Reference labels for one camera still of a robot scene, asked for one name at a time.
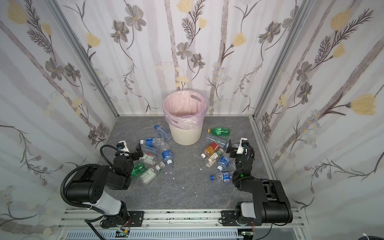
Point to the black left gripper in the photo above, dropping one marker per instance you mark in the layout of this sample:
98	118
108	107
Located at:
135	153

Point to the green bottle yellow cap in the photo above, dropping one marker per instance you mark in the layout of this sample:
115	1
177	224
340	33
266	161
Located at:
219	131
138	170

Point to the square clear bottle green label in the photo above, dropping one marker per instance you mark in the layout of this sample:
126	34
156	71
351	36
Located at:
151	173

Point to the pepsi bottle blue cap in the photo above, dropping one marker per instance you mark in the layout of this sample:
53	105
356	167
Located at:
221	177

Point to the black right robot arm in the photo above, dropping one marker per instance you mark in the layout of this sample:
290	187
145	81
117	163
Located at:
269	205

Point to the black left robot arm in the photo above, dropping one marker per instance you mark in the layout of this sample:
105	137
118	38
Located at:
84	187

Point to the blue cap bottle near bin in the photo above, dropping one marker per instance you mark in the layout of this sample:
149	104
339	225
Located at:
163	132

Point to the cream plastic waste bin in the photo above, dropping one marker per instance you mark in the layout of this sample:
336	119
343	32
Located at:
186	137

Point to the pink bin liner bag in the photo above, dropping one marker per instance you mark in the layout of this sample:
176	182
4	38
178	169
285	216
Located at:
185	109

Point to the clear bottle green white label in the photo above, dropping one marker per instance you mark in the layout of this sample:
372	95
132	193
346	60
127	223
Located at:
214	157

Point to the clear bottle blue cap left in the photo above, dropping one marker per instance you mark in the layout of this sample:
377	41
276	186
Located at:
149	150

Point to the square clear bottle white cap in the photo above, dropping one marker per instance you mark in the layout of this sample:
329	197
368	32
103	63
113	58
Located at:
148	160

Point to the clear crushed bottle white cap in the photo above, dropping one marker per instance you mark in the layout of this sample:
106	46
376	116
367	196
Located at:
222	142

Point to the red yellow label tea bottle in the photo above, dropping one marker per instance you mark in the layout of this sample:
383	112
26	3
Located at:
208	151

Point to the blue label bottle centre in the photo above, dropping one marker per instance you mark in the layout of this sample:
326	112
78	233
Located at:
167	157

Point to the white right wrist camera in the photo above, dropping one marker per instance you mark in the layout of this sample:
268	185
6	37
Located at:
242	145

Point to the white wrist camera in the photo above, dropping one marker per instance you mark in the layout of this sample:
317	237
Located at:
242	145
123	148

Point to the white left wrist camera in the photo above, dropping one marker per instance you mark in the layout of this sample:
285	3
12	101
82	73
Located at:
123	148

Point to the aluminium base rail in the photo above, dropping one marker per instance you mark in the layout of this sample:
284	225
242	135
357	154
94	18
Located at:
73	227

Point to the white slotted cable duct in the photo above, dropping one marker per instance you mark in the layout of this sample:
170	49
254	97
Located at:
177	234

